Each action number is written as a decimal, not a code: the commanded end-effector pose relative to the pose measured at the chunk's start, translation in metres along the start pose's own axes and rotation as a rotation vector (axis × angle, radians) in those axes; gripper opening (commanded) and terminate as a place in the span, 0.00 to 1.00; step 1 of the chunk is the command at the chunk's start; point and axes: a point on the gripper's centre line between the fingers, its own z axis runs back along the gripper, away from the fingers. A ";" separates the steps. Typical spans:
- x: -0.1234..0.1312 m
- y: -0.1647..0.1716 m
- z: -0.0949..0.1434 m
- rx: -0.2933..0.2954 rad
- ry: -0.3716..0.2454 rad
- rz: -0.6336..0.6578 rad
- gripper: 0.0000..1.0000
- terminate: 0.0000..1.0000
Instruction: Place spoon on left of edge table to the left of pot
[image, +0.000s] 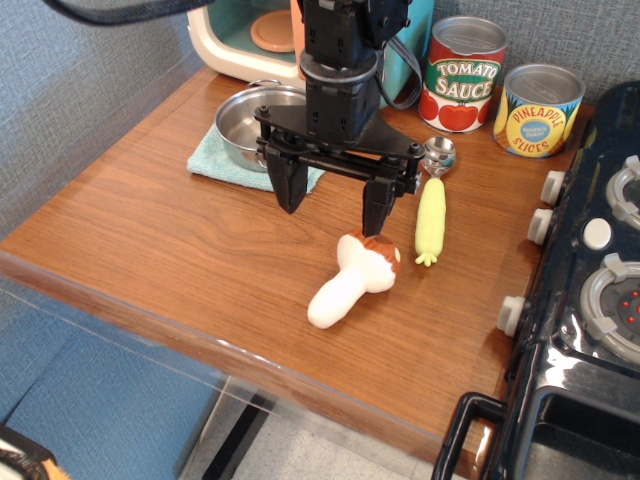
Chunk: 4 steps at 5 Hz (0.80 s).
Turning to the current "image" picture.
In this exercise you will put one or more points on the small stainless steel pot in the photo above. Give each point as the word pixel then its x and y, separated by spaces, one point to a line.
pixel 235 124

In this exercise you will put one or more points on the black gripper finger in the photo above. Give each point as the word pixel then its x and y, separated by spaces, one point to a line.
pixel 288 177
pixel 378 200

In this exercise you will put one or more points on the black toy stove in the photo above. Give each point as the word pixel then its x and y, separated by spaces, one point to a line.
pixel 572 405

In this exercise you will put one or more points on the black orange object bottom corner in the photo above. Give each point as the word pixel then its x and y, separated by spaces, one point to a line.
pixel 24 459

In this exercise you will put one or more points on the pineapple slices can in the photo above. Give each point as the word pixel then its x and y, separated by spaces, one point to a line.
pixel 537 109

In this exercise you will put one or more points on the plush white brown mushroom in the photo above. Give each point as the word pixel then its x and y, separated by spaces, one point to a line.
pixel 366 265

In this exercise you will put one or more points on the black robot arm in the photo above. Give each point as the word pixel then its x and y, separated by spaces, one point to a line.
pixel 346 39

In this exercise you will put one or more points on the orange microwave turntable plate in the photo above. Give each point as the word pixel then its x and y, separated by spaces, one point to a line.
pixel 273 32

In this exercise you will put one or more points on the tomato sauce can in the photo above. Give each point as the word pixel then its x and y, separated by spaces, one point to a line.
pixel 464 62

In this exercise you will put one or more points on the teal folded cloth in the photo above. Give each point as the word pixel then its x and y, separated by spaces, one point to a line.
pixel 211 160

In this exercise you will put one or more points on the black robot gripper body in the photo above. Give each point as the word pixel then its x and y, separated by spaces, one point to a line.
pixel 339 130

